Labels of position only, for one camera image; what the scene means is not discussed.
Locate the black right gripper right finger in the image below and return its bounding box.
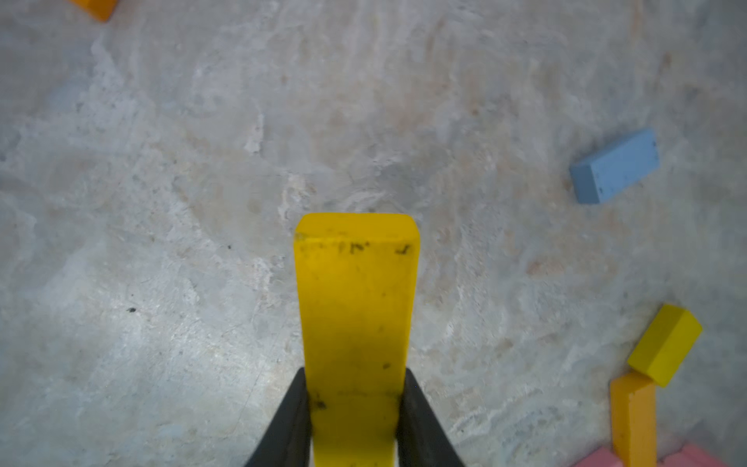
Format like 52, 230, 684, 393
396, 369, 465, 467

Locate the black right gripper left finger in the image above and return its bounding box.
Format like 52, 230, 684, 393
244, 368, 311, 467

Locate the pink short block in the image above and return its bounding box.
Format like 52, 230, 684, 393
573, 447, 624, 467

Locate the golden yellow long block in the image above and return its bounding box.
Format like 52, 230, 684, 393
610, 372, 657, 467

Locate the pink alarm clock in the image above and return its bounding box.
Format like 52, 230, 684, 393
658, 444, 728, 467

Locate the small yellow short block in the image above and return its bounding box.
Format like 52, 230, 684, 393
628, 304, 702, 387

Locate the light blue short block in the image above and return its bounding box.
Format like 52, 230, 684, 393
569, 128, 661, 204

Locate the amber orange long block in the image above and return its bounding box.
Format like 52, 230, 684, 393
70, 0, 119, 23

